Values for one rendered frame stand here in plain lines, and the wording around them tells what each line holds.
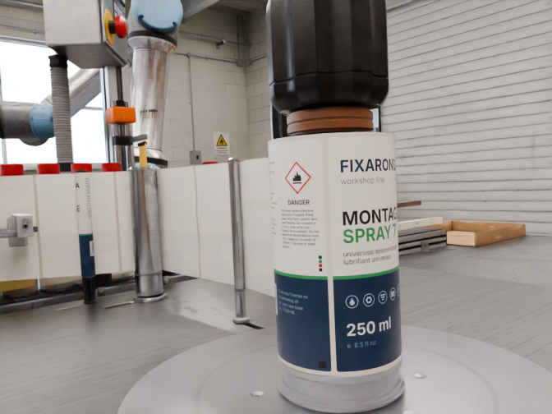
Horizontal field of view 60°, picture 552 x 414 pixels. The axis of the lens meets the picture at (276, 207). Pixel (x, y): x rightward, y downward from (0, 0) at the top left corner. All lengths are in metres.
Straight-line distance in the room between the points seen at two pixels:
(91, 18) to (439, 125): 4.81
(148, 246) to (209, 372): 0.32
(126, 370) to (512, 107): 4.88
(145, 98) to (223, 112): 6.52
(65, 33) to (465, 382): 0.80
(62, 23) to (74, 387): 0.65
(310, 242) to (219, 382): 0.14
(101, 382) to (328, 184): 0.26
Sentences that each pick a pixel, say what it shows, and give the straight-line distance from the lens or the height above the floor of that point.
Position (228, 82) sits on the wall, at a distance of 7.85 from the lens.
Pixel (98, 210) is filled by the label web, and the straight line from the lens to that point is 0.73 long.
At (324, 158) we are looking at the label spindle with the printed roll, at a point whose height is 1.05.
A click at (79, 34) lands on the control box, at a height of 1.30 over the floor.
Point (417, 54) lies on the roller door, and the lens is 5.75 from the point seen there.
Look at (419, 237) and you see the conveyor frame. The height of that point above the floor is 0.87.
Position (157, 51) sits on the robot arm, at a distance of 1.23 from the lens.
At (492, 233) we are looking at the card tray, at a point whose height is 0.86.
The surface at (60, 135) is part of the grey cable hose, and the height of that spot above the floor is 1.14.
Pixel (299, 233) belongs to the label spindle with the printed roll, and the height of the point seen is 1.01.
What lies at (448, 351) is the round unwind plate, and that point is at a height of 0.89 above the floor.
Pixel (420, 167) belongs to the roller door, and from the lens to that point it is 5.59.
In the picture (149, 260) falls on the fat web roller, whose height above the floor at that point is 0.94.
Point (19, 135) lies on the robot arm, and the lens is 1.20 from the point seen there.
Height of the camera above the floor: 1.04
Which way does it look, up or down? 3 degrees down
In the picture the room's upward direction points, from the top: 3 degrees counter-clockwise
